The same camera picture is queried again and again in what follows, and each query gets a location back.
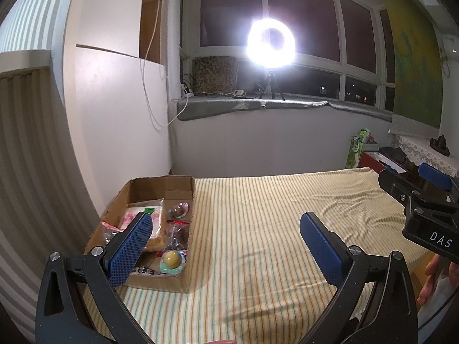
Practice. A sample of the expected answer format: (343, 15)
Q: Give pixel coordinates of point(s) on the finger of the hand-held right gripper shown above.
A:
(434, 175)
(394, 182)

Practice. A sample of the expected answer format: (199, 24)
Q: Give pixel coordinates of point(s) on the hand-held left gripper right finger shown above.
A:
(322, 254)

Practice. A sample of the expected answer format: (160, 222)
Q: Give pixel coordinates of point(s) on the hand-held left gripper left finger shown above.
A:
(129, 251)

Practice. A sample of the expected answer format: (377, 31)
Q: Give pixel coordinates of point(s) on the bread pack with pink label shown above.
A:
(157, 222)

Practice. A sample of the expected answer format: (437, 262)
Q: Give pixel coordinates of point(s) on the yellow pudding cup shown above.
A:
(171, 259)

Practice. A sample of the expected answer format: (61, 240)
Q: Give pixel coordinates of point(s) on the dark red snack packet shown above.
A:
(177, 236)

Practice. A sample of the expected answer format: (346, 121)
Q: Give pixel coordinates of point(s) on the brown pudding cup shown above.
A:
(179, 210)

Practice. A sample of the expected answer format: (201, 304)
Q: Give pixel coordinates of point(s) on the cardboard box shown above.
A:
(157, 186)

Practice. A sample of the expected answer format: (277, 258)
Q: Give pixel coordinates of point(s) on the person's right hand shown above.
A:
(428, 279)

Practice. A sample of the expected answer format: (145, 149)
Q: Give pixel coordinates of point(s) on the person's left hand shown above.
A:
(220, 342)

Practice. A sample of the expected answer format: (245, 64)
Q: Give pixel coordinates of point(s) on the dark cloth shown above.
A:
(394, 152)

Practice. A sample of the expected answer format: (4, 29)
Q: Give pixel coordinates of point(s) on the dark ship model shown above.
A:
(440, 145)

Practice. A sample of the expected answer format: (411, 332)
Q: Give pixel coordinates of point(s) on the red storage box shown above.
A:
(367, 159)

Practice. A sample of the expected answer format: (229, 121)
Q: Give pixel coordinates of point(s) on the white lace cloth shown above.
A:
(412, 147)

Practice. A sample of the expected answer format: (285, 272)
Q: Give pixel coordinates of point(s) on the green gift bag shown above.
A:
(353, 154)

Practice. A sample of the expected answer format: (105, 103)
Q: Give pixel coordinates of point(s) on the white air conditioner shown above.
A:
(451, 46)

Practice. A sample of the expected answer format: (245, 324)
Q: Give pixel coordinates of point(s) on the white cabinet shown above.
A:
(118, 107)

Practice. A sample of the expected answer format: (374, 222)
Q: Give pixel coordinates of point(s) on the black tripod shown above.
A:
(269, 82)

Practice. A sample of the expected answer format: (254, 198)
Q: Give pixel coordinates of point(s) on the white power strip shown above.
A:
(187, 92)

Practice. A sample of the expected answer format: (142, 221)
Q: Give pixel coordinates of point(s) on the white power adapter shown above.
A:
(239, 93)

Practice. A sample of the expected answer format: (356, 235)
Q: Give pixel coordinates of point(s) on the patterned cushion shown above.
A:
(215, 75)

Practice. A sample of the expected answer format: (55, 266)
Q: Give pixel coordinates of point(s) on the large window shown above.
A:
(301, 7)

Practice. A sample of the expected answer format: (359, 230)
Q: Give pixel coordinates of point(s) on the wall map poster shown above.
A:
(412, 61)

